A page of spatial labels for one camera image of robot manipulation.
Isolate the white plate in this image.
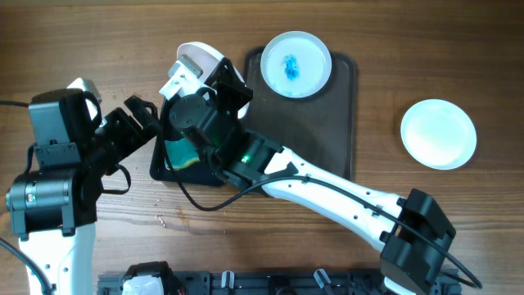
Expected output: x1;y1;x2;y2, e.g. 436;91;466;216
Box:
260;31;332;99
168;41;250;119
400;99;477;170

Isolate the green yellow sponge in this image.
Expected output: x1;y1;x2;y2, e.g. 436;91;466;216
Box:
165;138;200;170

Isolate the white plate top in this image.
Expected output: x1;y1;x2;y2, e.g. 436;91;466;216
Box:
260;31;332;99

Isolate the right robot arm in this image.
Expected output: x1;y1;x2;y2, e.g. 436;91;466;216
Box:
161;57;456;294

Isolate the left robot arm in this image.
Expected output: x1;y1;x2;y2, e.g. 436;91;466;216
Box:
4;88;160;294

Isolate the black water tray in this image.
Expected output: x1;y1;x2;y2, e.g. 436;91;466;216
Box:
149;94;224;187

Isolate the brown serving tray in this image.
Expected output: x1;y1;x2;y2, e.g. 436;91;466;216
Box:
242;47;358;180

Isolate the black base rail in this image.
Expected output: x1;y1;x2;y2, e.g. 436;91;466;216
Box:
97;261;463;295

